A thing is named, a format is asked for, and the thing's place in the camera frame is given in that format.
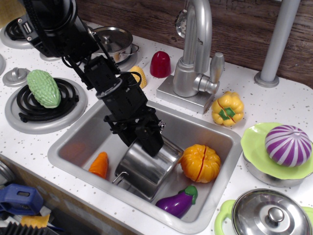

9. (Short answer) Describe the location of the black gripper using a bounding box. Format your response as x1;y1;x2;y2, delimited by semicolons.
96;78;164;157

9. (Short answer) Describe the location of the stainless steel pot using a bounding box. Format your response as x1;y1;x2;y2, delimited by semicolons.
112;137;183;200

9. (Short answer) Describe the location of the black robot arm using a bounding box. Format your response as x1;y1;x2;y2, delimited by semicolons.
19;0;164;156

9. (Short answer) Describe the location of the stainless steel sink basin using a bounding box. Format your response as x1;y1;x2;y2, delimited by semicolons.
47;101;242;234

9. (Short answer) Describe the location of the small lidded steel pot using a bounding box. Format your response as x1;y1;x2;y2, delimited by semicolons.
92;26;139;64

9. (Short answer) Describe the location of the steel pot lid with knob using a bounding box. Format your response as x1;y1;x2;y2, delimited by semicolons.
231;189;313;235

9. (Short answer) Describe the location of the orange toy carrot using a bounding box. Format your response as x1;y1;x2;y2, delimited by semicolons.
88;152;109;179

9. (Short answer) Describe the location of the yellow toy corn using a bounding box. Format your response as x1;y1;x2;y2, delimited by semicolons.
130;66;147;89

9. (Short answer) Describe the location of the orange toy pumpkin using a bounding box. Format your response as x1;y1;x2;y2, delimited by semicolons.
179;144;221;183

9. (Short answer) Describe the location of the red toy pepper piece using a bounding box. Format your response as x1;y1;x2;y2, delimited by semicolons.
150;51;171;78

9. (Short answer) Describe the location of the purple toy eggplant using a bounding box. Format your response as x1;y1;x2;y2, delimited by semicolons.
156;185;198;218

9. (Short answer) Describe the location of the silver toy faucet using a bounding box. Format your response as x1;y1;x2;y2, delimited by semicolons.
156;0;225;114

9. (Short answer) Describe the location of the yellow toy bell pepper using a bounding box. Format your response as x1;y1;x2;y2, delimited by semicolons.
211;91;244;126

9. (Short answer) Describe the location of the green toy bitter melon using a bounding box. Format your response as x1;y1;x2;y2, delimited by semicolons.
26;70;61;109

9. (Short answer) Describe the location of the light green plate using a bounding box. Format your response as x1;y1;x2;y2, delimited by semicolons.
241;122;313;180

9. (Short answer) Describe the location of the front black coil burner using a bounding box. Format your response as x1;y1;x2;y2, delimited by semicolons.
4;78;88;134

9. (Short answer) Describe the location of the silver stove knob upper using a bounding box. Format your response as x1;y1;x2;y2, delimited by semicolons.
40;52;61;62

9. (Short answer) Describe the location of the silver stove knob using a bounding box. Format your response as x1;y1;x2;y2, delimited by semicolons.
40;52;61;62
2;67;30;87

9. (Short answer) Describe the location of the steel bowl under plate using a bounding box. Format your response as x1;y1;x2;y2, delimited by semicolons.
243;155;312;188

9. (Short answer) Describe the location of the yellow cloth piece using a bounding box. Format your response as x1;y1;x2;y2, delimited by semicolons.
20;214;50;228

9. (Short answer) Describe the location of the silver stove knob left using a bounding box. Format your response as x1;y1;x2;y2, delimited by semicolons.
2;67;30;87

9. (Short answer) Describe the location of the blue plastic clamp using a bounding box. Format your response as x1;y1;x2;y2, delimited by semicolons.
0;184;44;215

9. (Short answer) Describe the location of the grey vertical pole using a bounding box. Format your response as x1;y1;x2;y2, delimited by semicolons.
254;0;300;88

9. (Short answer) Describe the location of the purple striped toy onion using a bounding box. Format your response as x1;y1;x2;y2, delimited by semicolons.
265;125;313;167

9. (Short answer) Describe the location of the back left coil burner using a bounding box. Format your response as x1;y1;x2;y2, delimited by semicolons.
0;19;34;49

